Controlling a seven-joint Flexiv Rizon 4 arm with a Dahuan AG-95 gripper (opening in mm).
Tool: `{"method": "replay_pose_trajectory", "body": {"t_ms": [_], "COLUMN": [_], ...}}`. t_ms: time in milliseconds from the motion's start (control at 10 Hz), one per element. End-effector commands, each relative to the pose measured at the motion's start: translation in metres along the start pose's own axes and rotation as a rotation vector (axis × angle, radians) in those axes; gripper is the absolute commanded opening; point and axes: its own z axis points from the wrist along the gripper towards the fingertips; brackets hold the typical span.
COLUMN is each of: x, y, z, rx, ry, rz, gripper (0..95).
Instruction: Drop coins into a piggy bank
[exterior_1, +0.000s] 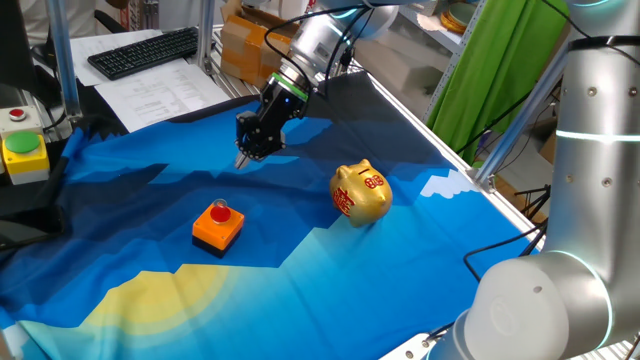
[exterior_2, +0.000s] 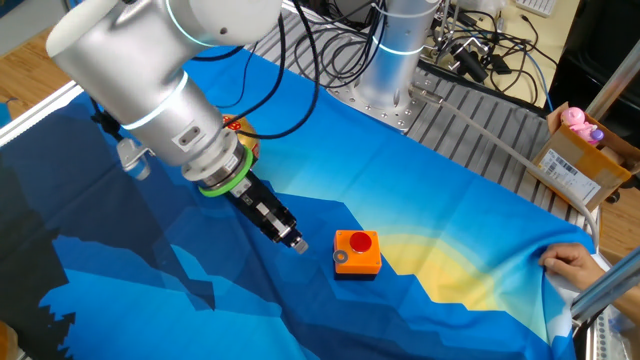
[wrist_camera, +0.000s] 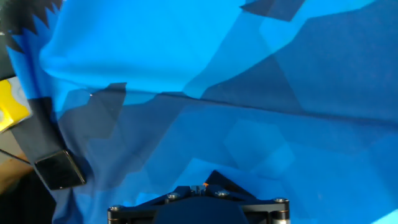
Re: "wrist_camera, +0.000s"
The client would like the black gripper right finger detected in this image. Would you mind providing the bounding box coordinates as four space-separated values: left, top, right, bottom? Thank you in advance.
199 185 290 224

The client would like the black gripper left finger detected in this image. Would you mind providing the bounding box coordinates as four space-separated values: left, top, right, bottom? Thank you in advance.
107 185 200 224

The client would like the blue mountain print cloth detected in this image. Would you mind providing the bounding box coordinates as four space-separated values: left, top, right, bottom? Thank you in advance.
0 0 398 224

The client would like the yellow box green button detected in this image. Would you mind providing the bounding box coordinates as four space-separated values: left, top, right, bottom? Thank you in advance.
0 76 34 134

